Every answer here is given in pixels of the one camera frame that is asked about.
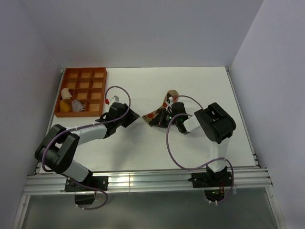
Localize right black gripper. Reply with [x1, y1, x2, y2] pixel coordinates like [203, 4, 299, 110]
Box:
[149, 108, 179, 128]

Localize tan argyle sock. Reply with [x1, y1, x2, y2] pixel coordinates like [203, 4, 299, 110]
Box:
[142, 90, 179, 125]

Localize grey sock red stripes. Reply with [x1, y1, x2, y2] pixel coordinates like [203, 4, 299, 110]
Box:
[71, 100, 85, 112]

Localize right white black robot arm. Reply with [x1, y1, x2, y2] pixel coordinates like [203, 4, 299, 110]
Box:
[148, 102, 236, 186]

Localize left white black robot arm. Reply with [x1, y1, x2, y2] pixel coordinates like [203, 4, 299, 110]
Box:
[34, 102, 140, 190]

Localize orange compartment tray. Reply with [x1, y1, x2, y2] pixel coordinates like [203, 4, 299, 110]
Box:
[54, 67, 107, 117]

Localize rolled yellow sock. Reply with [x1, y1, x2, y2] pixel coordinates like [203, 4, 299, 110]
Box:
[59, 100, 70, 113]

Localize rolled beige sock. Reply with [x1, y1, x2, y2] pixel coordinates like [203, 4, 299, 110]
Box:
[61, 88, 72, 100]

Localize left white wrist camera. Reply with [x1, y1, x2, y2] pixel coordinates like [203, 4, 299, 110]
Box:
[105, 95, 120, 106]

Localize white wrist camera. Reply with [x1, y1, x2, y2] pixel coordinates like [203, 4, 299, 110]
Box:
[165, 97, 174, 112]
[105, 95, 120, 106]

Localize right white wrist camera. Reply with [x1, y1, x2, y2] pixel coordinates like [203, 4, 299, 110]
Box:
[165, 97, 174, 112]

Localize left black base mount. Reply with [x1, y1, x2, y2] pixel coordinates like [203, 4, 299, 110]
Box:
[64, 176, 109, 192]

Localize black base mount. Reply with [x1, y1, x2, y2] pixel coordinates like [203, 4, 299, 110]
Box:
[188, 172, 233, 188]
[64, 176, 109, 192]

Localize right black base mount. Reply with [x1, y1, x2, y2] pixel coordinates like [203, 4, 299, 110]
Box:
[188, 172, 233, 188]

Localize black box under rail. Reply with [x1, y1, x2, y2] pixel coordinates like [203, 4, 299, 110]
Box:
[74, 194, 96, 205]

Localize aluminium frame rail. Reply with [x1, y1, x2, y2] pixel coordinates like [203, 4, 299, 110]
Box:
[22, 167, 273, 196]

